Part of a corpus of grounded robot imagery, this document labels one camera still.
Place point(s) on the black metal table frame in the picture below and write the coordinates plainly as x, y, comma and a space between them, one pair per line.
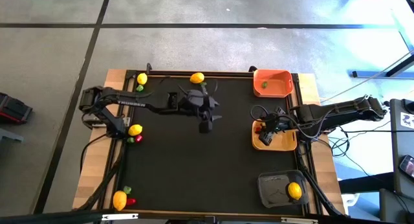
226, 73

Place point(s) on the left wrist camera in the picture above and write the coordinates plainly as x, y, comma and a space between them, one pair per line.
205, 126

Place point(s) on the dark grey plastic basket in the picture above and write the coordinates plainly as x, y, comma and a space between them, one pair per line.
271, 188

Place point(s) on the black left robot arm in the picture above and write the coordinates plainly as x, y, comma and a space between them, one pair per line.
139, 102

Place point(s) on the orange-yellow toy lemon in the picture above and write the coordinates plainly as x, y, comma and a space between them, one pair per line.
197, 77
119, 200

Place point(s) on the silver metal bracket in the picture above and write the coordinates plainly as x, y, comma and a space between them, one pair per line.
299, 220
119, 216

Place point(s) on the dark grey equipment cart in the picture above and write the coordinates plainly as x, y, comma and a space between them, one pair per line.
399, 172

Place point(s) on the yellow plastic basket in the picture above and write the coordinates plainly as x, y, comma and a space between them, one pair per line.
284, 141

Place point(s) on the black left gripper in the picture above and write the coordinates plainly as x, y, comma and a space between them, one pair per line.
195, 104

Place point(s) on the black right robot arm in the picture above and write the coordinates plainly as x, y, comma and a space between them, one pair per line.
339, 110

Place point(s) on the grey floor object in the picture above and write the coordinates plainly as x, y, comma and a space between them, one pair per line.
9, 135

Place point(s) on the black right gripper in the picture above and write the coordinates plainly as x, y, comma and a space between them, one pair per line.
278, 122

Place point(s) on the black diagonal stand leg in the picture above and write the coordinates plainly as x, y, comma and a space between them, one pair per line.
401, 66

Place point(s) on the black round knob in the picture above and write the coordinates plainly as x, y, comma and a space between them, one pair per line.
252, 68

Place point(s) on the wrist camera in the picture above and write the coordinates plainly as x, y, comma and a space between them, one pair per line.
266, 139
205, 126

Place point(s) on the yellow toy lemon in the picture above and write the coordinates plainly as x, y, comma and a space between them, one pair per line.
135, 129
142, 78
294, 190

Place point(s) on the blue floor bar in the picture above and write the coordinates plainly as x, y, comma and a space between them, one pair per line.
381, 74

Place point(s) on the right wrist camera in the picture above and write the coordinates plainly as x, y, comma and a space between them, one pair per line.
266, 139

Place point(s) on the black smartphone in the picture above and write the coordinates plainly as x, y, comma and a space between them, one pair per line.
407, 166

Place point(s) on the white cart sticker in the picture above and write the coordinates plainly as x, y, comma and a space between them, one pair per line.
408, 119

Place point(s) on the black hooked post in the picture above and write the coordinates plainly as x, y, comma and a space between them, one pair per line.
148, 68

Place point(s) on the black floor bar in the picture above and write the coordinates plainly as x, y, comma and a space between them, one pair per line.
365, 182

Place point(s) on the orange plastic basket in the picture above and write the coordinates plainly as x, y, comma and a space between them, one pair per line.
278, 88

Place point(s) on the black table mat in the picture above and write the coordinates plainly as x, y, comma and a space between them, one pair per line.
194, 178

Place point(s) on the red and black case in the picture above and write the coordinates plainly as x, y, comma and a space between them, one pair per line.
13, 109

